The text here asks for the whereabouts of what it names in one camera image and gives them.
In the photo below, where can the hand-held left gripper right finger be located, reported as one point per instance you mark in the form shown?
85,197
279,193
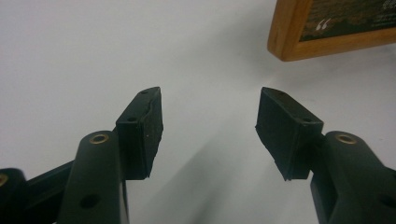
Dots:
286,140

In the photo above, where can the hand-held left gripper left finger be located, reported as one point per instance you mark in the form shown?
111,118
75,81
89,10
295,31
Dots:
140,146

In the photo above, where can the wooden picture frame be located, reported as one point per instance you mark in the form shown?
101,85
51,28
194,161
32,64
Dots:
288,31

